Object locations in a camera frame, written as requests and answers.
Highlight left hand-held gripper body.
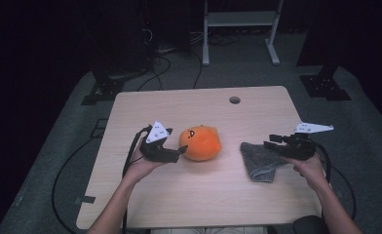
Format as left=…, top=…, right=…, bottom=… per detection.
left=139, top=120, right=180, bottom=164

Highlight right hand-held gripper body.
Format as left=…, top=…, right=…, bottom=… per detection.
left=281, top=121, right=334, bottom=161

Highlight orange plush toy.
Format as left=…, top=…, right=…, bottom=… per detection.
left=178, top=124, right=223, bottom=162

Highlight grey towel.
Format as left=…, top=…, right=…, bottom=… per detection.
left=239, top=141, right=289, bottom=183

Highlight person's left hand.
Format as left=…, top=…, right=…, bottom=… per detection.
left=122, top=136, right=168, bottom=184

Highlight person's right hand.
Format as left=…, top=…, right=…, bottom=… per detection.
left=281, top=152, right=328, bottom=193

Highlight dark round object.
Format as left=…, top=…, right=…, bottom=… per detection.
left=290, top=214, right=329, bottom=234

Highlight black tape strip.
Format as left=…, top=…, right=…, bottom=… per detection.
left=75, top=195, right=96, bottom=205

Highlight person's trousers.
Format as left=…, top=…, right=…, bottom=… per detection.
left=149, top=226, right=270, bottom=234

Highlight black cabinet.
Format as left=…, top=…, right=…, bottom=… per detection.
left=146, top=0, right=193, bottom=53

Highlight left hand-held gripper cable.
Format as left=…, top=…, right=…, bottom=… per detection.
left=121, top=126, right=152, bottom=234

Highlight hand-held gripper cable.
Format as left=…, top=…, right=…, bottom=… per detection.
left=121, top=126, right=152, bottom=234
left=314, top=142, right=358, bottom=228

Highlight right hand-held gripper cable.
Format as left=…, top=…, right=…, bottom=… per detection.
left=314, top=142, right=358, bottom=228

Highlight black stand with base plate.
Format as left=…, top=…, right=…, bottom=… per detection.
left=296, top=0, right=353, bottom=101
left=81, top=48, right=149, bottom=106

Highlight thin black floor cable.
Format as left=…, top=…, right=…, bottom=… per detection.
left=192, top=50, right=204, bottom=90

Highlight tangle of black cables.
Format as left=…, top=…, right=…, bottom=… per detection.
left=188, top=30, right=242, bottom=47

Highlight long black floor cable loop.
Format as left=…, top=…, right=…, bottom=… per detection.
left=51, top=136, right=97, bottom=234

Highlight white metal stand frame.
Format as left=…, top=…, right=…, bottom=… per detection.
left=202, top=0, right=286, bottom=67

